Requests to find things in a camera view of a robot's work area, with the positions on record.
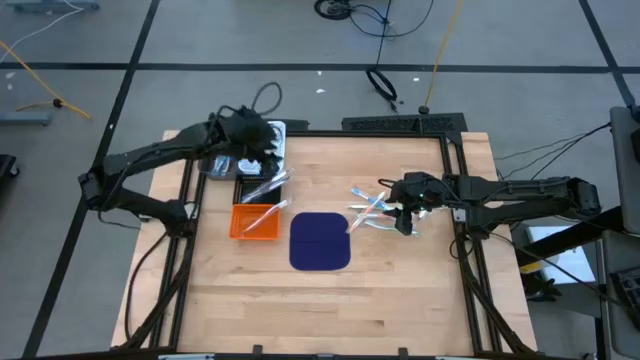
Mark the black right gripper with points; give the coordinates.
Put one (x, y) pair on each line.
(420, 192)

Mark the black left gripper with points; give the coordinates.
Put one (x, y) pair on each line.
(245, 135)

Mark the purple toothbrush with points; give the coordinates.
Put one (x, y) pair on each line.
(375, 216)
(267, 186)

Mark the orange toothbrush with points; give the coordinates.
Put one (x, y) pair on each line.
(367, 211)
(265, 217)
(356, 206)

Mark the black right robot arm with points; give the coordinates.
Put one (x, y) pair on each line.
(525, 192)

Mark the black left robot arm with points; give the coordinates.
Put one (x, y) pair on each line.
(150, 150)

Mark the black plastic basket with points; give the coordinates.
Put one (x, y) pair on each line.
(240, 182)

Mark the white plastic basket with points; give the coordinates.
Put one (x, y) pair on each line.
(281, 137)

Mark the black perforated panel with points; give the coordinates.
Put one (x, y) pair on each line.
(400, 123)
(297, 124)

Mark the grey plastic basket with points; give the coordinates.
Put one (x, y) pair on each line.
(205, 172)

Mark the orange plastic basket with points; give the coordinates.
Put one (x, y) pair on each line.
(270, 231)

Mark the dark blue-violet mat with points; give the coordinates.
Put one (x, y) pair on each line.
(320, 242)

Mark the black table clamp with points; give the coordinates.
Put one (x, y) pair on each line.
(257, 352)
(403, 353)

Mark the black floor stand foot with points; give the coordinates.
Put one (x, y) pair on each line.
(542, 287)

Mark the white paper sheet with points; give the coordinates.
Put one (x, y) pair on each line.
(570, 262)

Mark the black diagonal beam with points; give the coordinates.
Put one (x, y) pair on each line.
(580, 231)

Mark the grey floor bar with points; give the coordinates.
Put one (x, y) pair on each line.
(25, 119)

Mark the black caster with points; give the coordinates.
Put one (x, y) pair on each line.
(7, 165)

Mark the grey table foot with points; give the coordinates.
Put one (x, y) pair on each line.
(50, 5)

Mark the grey cabinet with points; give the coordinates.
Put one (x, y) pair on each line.
(625, 340)

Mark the black aluminium table frame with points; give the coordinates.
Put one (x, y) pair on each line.
(375, 134)

